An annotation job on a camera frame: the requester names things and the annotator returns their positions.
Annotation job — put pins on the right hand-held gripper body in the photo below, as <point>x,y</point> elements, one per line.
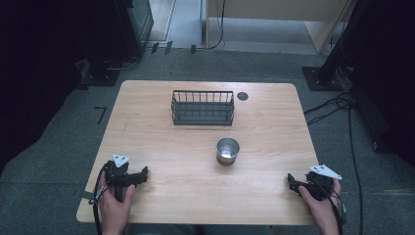
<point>318,187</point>

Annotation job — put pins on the black angled floor tape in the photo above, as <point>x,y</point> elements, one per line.
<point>101,115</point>

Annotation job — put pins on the dark curtain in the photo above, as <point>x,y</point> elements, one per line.
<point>391,81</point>
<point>32,81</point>

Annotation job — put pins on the black stand with base plate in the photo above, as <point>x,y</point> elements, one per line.
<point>101,76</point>
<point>321,80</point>

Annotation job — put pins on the light wooden cabinet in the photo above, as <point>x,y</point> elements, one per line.
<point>280,9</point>

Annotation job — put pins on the dark equipment cabinet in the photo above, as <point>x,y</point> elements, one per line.
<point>142,19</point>

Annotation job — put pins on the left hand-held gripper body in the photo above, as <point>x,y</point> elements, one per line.
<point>118,178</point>

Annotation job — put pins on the steel cup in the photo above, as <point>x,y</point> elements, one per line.
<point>227,151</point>

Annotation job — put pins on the grey floor tape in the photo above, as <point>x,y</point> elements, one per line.
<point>84,195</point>

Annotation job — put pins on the black round table grommet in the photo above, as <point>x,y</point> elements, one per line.
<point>242,96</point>

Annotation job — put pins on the person's left hand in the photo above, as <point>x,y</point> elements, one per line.
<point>115,209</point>

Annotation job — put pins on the person's right hand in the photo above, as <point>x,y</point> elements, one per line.
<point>318,209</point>

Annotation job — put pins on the short black floor tape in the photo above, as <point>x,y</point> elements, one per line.
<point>168,47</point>
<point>193,49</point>
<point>155,47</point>

